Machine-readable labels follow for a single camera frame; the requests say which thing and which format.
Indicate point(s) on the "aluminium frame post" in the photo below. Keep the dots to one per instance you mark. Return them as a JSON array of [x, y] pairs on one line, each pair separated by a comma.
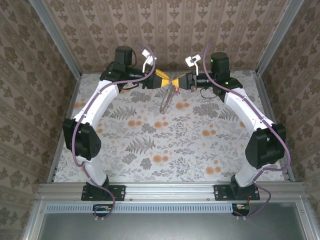
[[277, 37], [56, 37]]

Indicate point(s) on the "aluminium mounting rail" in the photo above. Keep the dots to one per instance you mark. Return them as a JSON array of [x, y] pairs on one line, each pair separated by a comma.
[[170, 191]]

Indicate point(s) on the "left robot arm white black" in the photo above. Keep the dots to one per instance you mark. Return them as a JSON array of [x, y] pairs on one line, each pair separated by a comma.
[[100, 105]]

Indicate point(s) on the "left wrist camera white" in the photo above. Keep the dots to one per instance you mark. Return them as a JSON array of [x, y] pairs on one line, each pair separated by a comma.
[[148, 57]]

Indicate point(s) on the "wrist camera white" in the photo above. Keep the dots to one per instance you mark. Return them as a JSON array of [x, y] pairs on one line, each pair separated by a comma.
[[193, 60], [148, 57]]

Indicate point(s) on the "aluminium side rail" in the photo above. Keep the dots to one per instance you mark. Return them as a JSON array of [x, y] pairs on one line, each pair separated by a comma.
[[58, 155], [267, 100]]

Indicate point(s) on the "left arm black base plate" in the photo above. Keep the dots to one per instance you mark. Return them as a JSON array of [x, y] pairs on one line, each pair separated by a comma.
[[117, 192]]

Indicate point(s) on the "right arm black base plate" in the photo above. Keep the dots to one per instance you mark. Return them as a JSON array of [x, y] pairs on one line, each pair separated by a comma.
[[221, 192]]

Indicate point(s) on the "floral table cover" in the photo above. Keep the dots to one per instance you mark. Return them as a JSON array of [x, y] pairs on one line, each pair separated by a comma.
[[175, 150]]

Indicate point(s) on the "grey metal panel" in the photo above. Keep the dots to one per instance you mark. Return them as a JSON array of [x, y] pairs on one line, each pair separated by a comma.
[[170, 227]]

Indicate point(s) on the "red-capped key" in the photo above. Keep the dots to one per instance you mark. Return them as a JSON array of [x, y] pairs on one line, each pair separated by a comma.
[[177, 90]]

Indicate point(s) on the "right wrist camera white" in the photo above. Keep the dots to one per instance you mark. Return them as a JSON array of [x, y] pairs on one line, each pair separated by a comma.
[[193, 60]]

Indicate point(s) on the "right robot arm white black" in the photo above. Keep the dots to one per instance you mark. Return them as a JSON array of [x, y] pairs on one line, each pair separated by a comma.
[[240, 110]]

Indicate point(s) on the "brown lace wristlet keyring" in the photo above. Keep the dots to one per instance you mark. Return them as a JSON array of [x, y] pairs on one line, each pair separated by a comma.
[[165, 100]]

